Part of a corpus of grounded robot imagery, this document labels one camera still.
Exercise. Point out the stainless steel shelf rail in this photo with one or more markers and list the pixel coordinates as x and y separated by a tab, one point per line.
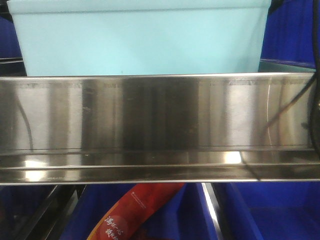
156	128

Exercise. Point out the light cyan plastic bin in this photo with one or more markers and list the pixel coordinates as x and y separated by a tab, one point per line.
139	37

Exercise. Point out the red printed package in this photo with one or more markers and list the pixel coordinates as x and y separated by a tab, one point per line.
124	218

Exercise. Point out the blue bin under shelf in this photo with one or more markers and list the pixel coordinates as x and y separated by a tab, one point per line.
185	217

